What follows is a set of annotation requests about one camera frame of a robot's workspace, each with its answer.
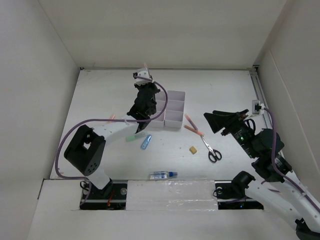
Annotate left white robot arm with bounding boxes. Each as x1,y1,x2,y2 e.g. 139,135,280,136
61,79,164,199

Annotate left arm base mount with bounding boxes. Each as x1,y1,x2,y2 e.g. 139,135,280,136
79,180,128,211

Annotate black handled scissors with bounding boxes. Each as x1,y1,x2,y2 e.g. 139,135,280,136
201,136,222,164

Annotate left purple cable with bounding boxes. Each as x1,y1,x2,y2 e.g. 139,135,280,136
53,76,170,181

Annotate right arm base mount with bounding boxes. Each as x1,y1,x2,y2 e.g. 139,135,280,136
212,180,264,210

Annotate left white compartment organizer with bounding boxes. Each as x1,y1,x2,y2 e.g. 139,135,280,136
147,91,166,128

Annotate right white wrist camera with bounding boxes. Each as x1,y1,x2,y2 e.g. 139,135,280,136
251,100,265,116

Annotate brown orange pen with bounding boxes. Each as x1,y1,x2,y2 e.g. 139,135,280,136
183,125,204,137

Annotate white compartment organizer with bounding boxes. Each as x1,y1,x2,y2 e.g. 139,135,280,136
164,90,186,129
147,91,166,128

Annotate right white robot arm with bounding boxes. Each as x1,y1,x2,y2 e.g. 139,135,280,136
203,109,320,240

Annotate right white compartment organizer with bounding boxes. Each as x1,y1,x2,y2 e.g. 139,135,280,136
164,90,186,129

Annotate blue capped glue bottle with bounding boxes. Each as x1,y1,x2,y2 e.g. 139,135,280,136
149,171,178,180

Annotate aluminium rail right side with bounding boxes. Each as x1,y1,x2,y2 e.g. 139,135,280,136
249,65,272,128

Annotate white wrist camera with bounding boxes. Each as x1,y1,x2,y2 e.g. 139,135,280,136
251,100,265,116
133,66,154,86

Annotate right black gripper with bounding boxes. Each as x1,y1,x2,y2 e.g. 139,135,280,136
202,108,258,158

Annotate purple pen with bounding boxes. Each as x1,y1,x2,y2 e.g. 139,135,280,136
184,113,198,131

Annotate green capped correction tape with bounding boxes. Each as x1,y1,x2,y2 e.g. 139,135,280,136
125,132,146,142

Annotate yellow eraser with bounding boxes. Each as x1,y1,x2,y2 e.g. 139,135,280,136
189,146,197,154

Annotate blue transparent stapler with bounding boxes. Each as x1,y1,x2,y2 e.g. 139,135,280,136
140,134,152,150

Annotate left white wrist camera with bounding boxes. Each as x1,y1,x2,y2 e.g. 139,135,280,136
133,66,154,86

